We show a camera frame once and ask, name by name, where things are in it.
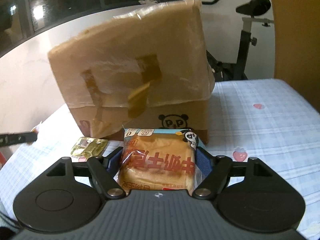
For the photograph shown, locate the packaged toast bread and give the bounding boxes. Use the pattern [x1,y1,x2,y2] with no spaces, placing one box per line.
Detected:
[118,128,205,193]

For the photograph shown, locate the gold foil snack packet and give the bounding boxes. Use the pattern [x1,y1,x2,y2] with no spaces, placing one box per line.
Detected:
[71,137,108,159]

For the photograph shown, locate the checked bed sheet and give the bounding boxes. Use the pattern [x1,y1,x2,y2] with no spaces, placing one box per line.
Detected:
[1,79,319,239]

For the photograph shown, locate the cardboard box with plastic liner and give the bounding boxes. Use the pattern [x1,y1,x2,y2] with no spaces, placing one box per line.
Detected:
[48,0,215,143]

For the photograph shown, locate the black exercise bike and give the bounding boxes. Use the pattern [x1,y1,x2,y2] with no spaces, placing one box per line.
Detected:
[204,0,274,82]

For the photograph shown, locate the white cloth on windowsill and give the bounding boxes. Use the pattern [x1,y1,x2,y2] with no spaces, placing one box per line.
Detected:
[138,0,159,5]

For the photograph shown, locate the wooden wardrobe panel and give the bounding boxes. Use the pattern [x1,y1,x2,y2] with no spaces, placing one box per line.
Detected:
[271,0,319,110]

